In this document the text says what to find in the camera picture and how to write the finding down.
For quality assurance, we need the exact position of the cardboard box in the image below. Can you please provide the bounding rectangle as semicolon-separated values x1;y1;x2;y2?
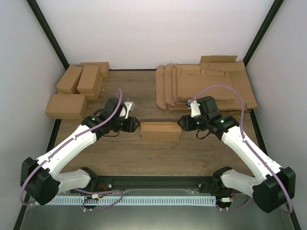
140;122;182;142
77;65;100;94
56;65;83;94
80;62;109;78
45;93;87;120
86;75;103;101

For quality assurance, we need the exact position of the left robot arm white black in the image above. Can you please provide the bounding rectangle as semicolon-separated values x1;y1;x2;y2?
20;98;140;205

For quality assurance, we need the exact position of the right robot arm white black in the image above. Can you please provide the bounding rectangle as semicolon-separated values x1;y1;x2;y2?
177;96;296;213

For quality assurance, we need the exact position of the folded cardboard box front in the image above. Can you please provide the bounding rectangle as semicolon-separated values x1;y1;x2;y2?
45;93;87;120

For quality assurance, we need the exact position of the stack of flat cardboard blanks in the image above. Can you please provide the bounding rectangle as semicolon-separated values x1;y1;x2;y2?
155;56;258;112

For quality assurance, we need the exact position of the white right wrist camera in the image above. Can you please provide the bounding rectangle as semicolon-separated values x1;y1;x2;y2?
187;100;201;118

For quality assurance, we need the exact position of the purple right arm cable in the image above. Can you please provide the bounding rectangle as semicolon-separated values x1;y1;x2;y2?
191;85;295;214

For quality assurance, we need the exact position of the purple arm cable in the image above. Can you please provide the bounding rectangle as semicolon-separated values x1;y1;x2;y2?
19;88;125;211
191;85;295;214

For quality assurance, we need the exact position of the black aluminium frame rail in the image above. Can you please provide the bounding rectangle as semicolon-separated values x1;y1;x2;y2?
91;175;228;192

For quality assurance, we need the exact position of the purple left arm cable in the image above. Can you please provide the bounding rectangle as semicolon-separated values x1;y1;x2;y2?
19;88;125;211

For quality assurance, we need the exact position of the light blue slotted cable duct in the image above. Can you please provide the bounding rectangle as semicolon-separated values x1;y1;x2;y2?
48;195;216;207

